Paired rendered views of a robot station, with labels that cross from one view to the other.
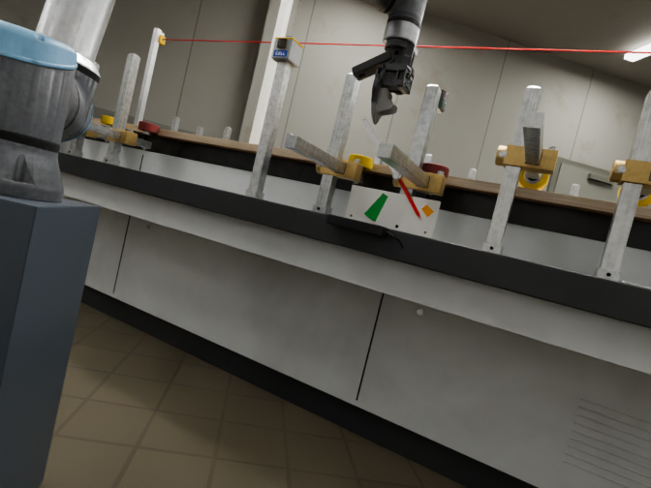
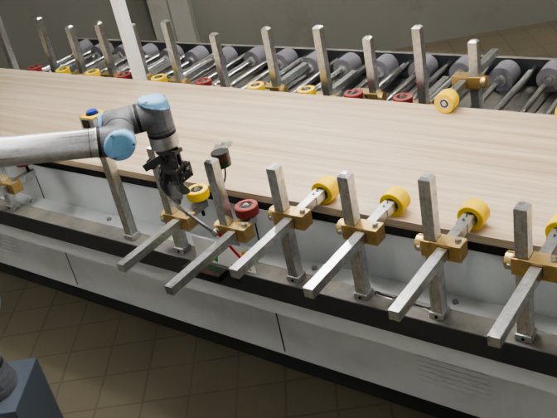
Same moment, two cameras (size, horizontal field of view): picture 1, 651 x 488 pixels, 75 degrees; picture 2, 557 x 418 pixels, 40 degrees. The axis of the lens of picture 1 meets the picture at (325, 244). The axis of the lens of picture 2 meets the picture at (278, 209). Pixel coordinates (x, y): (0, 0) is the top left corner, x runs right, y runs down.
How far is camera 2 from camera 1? 1.94 m
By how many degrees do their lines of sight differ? 30
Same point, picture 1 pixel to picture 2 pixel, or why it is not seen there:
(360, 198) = (201, 245)
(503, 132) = not seen: outside the picture
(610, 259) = (358, 287)
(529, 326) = (336, 325)
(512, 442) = (388, 370)
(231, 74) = not seen: outside the picture
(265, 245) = (159, 273)
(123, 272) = (75, 268)
